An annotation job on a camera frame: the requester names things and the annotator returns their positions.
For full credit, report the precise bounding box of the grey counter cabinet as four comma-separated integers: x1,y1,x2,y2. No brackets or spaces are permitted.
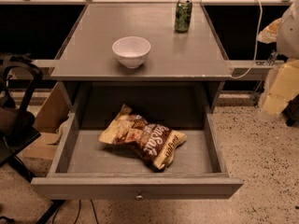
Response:
51,2,229,105

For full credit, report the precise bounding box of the white bowl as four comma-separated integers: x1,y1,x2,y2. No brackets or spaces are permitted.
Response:
112,36,151,68

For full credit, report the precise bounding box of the cardboard box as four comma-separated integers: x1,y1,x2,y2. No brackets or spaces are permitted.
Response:
22,84,69,160

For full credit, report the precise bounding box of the white cable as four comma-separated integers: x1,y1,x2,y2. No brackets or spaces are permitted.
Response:
229,0,263,80

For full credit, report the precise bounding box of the black floor cable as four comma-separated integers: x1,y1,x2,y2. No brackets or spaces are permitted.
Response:
51,199,100,224

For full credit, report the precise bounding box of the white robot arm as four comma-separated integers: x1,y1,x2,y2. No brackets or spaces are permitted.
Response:
258,0,299,121

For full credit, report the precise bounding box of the grey open drawer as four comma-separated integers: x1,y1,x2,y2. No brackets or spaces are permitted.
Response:
30,81,245,202

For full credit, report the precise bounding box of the black chair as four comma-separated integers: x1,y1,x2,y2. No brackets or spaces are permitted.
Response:
0,53,66,224

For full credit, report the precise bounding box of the metal drawer knob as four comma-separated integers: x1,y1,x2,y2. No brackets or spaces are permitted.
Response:
135,190,145,201

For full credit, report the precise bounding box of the metal diagonal brace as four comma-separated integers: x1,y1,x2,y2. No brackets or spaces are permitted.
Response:
250,50,278,106

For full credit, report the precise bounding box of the brown chip bag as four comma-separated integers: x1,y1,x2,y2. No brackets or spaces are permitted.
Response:
98,105,187,170

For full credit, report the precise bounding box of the green soda can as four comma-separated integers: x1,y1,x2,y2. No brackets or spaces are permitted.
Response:
175,0,192,33

